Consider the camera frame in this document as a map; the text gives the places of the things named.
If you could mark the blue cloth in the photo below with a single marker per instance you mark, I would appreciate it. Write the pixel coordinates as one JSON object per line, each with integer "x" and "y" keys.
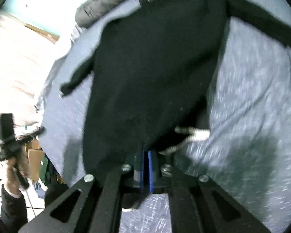
{"x": 40, "y": 188}

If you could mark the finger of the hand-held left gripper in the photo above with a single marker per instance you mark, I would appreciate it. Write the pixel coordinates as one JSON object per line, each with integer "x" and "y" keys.
{"x": 37, "y": 131}

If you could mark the dark green object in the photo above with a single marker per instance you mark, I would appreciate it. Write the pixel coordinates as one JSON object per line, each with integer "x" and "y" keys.
{"x": 44, "y": 170}

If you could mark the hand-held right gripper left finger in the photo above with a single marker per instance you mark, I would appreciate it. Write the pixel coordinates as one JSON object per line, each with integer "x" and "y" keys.
{"x": 142, "y": 172}

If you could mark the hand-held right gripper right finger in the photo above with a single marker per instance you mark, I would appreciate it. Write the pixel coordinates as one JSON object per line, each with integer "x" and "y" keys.
{"x": 150, "y": 172}

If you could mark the dark grey rolled duvet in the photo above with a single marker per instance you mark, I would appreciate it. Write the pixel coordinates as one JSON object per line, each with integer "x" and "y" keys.
{"x": 99, "y": 4}

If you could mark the bed with blue sheet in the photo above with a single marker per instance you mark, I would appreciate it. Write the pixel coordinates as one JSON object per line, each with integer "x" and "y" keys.
{"x": 245, "y": 102}

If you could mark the cardboard box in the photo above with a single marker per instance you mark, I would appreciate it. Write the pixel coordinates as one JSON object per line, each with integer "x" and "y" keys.
{"x": 35, "y": 162}

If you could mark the person's left hand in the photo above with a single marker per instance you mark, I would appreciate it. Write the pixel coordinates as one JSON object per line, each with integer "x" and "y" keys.
{"x": 21, "y": 167}

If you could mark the wooden board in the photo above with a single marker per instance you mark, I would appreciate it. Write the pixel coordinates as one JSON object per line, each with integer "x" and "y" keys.
{"x": 43, "y": 32}

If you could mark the black sweater with white trim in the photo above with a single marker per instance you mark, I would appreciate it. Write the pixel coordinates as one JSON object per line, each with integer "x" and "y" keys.
{"x": 148, "y": 65}

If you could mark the person's left forearm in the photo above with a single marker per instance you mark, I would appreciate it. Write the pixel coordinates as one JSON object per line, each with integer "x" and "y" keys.
{"x": 11, "y": 206}

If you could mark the pale pink curtain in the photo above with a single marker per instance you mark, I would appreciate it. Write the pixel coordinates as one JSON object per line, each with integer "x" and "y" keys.
{"x": 14, "y": 65}

